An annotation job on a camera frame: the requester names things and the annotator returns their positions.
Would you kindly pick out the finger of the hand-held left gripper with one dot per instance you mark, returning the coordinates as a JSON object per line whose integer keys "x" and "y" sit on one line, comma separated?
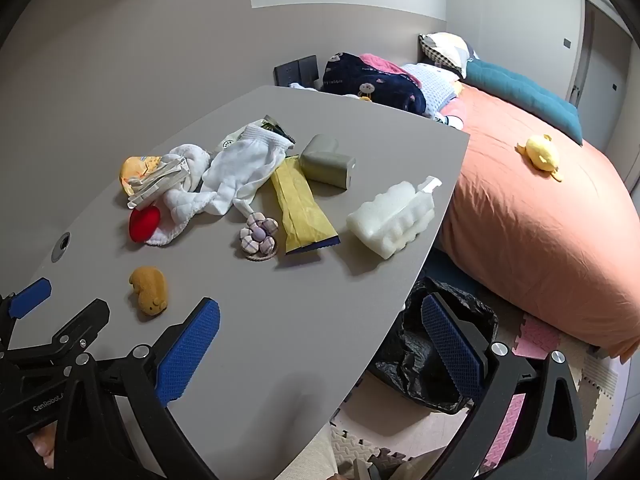
{"x": 31, "y": 297}
{"x": 80, "y": 322}

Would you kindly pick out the navy printed blanket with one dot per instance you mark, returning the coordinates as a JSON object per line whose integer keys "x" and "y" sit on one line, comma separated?
{"x": 370, "y": 84}

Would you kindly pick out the checked patchwork pillow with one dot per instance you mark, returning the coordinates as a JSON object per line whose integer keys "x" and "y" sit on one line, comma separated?
{"x": 445, "y": 47}

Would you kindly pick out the white pump bottle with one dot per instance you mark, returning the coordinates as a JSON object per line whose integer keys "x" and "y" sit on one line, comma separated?
{"x": 395, "y": 216}

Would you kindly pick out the foam puzzle floor mat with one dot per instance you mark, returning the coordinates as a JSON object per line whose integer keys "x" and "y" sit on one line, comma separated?
{"x": 540, "y": 334}

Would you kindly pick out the light blue checked blanket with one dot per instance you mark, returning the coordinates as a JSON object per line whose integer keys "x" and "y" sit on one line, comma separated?
{"x": 432, "y": 86}

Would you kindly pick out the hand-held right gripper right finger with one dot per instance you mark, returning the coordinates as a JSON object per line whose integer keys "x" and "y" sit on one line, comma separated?
{"x": 452, "y": 355}

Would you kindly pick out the orange bed cover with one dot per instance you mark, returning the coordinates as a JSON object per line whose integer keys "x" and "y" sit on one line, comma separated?
{"x": 525, "y": 220}

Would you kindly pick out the white knit glove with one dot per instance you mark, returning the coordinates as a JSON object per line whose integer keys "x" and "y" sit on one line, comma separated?
{"x": 240, "y": 170}

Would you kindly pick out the white plastic wrapper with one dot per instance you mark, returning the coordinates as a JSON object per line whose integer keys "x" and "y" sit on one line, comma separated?
{"x": 157, "y": 185}

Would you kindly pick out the green snack bag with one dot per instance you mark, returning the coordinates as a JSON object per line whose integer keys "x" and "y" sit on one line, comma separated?
{"x": 277, "y": 127}

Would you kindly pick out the white door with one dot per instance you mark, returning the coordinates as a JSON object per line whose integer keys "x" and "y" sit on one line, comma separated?
{"x": 605, "y": 55}

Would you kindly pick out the white quilted cloth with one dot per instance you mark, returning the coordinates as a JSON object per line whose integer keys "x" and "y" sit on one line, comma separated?
{"x": 182, "y": 205}

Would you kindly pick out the yellow paper packet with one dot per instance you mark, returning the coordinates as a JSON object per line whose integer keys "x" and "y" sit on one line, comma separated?
{"x": 300, "y": 205}

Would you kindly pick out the teal blanket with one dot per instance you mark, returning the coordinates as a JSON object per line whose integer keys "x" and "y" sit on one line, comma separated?
{"x": 525, "y": 91}

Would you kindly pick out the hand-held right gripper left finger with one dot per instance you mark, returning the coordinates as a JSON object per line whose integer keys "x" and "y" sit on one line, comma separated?
{"x": 187, "y": 355}

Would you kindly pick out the grey-green rounded case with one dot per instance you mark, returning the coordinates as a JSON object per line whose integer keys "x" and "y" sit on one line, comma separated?
{"x": 327, "y": 160}

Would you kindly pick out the pink cloth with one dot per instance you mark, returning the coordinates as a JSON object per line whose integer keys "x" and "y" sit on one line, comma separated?
{"x": 381, "y": 63}

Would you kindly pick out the brown capybara toy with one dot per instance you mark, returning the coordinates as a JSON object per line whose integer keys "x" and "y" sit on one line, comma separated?
{"x": 149, "y": 290}

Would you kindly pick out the bin with black bag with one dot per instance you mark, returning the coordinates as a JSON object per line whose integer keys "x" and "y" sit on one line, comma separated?
{"x": 440, "y": 355}

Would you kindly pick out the red heart plush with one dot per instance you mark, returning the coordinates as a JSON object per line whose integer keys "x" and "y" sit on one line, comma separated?
{"x": 145, "y": 223}

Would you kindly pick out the yellow duck plush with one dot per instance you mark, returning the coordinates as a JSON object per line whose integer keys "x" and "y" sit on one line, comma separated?
{"x": 541, "y": 154}

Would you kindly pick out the crushed yellow paper cup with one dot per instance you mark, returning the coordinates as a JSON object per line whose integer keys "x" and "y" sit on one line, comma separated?
{"x": 134, "y": 170}

